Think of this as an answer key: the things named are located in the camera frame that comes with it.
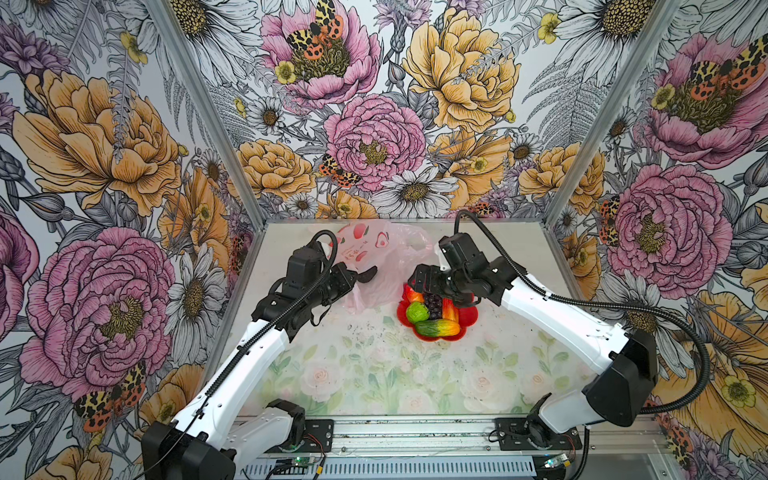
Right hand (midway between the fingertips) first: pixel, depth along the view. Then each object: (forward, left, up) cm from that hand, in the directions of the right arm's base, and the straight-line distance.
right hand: (424, 294), depth 78 cm
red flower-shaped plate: (+2, -14, -16) cm, 22 cm away
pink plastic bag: (+19, +8, -4) cm, 21 cm away
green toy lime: (+2, +1, -13) cm, 14 cm away
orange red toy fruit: (+3, -9, -15) cm, 18 cm away
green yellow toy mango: (-3, -4, -13) cm, 14 cm away
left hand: (+2, +16, +3) cm, 17 cm away
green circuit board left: (-33, +30, -20) cm, 49 cm away
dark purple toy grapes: (+7, -4, -16) cm, 18 cm away
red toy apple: (+9, +2, -14) cm, 17 cm away
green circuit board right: (-34, -30, -21) cm, 50 cm away
